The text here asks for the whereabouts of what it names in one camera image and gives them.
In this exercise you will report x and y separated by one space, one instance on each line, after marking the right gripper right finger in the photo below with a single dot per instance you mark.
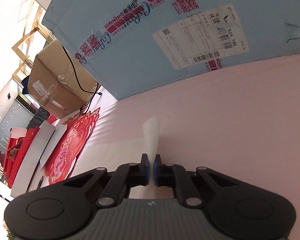
178 179

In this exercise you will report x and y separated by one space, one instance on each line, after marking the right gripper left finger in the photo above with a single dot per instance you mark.
120 182

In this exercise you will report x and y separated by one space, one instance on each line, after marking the white fabric shopping bag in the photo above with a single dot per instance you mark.
112 155

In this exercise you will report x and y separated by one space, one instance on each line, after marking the red paper decoration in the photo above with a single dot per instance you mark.
79 129

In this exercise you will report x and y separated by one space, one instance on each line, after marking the white paper sheet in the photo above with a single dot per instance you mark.
31 169

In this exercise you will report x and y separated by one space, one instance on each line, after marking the red paper box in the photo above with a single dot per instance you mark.
19 142

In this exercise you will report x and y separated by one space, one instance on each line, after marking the taped brown cardboard box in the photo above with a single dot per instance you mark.
59 82

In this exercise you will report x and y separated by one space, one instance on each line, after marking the large light blue carton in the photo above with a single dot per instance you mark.
131 46

